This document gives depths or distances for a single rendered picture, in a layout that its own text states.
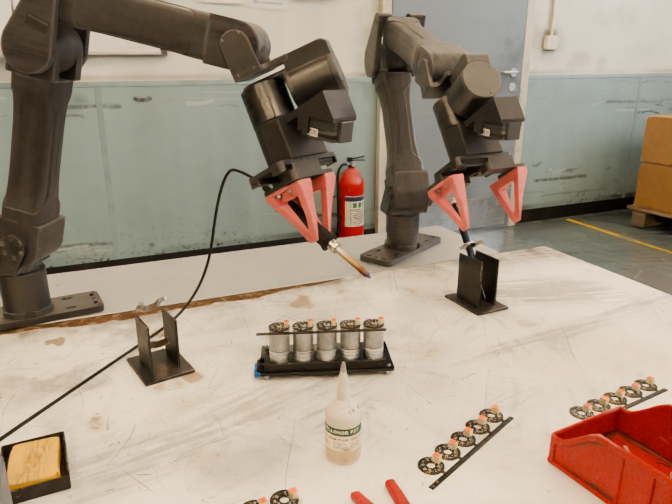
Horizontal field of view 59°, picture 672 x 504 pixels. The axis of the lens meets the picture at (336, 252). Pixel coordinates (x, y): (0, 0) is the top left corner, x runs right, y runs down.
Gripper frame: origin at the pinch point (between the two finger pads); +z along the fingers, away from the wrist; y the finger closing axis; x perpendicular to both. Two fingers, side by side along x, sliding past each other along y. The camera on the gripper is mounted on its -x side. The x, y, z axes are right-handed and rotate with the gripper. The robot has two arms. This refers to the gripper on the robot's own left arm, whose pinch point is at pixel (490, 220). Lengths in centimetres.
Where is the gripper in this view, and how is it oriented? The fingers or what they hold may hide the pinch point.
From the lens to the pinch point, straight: 90.4
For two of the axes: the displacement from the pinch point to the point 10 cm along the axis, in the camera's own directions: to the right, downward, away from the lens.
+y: 8.9, -1.4, 4.4
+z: 2.6, 9.4, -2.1
